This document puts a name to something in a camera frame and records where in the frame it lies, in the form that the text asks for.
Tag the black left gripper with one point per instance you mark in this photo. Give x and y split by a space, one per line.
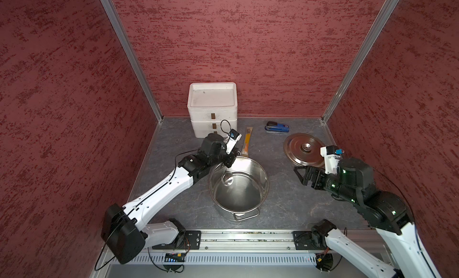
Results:
231 156

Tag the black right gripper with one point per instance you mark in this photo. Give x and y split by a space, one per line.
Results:
316 171

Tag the steel pot lid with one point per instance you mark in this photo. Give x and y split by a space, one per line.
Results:
303 149

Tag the long steel ladle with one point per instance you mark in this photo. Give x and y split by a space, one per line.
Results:
227 176

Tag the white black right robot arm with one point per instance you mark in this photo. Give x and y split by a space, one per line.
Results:
352 180

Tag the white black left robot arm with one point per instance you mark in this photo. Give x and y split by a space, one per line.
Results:
125 229

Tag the stainless steel stock pot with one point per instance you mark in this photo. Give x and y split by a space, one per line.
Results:
243 199

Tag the blue black stapler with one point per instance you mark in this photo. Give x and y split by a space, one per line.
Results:
272 126

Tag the white three-drawer storage box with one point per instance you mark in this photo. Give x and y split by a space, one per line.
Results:
213 108

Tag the white perforated vent strip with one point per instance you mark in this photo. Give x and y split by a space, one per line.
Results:
227 259

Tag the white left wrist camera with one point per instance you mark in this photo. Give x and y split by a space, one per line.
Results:
233 138

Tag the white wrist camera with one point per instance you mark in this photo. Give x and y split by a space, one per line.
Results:
233 138
331 155

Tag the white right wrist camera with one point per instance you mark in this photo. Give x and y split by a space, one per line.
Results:
331 155

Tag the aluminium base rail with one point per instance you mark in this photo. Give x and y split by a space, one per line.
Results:
254 241

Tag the right aluminium corner post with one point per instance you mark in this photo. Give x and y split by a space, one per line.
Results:
375 30

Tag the aluminium corner post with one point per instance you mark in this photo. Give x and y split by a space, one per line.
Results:
375 30
123 38

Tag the left aluminium corner post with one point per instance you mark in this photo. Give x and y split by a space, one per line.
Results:
123 38

